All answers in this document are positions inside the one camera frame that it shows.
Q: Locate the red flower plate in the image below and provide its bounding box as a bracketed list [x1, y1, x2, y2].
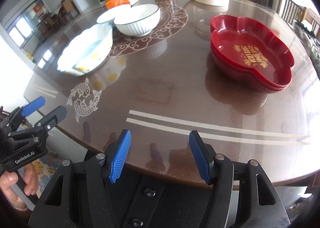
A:
[210, 38, 295, 93]
[210, 14, 295, 89]
[211, 47, 288, 93]

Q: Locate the person's left hand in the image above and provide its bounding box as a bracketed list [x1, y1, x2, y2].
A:
[0, 162, 40, 212]

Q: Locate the blue white scalloped bowl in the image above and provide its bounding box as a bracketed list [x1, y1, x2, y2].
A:
[57, 23, 113, 76]

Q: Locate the small white bowl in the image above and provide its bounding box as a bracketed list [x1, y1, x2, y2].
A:
[96, 4, 131, 24]

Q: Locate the white ribbed bowl black rim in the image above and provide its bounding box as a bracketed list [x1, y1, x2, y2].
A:
[114, 4, 161, 37]

